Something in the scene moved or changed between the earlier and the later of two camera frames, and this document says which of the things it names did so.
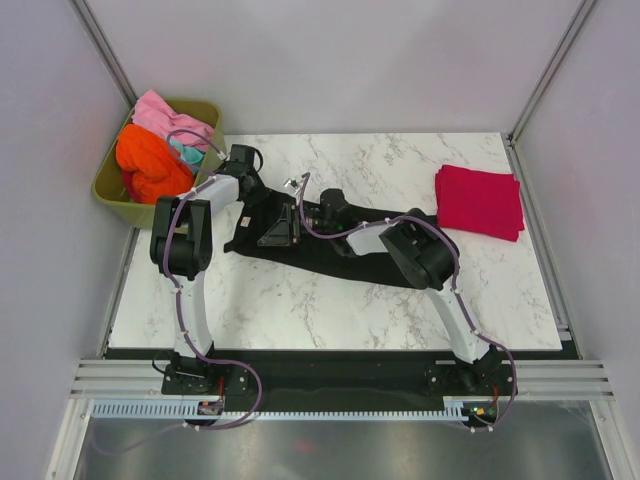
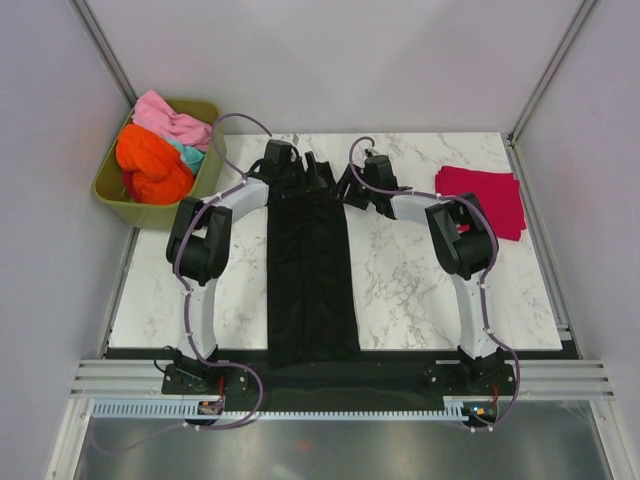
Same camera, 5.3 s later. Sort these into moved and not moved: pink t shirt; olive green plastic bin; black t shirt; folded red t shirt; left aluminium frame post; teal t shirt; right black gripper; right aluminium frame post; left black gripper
Moved: black t shirt; right black gripper; left black gripper
Not moved: folded red t shirt; left aluminium frame post; pink t shirt; olive green plastic bin; right aluminium frame post; teal t shirt
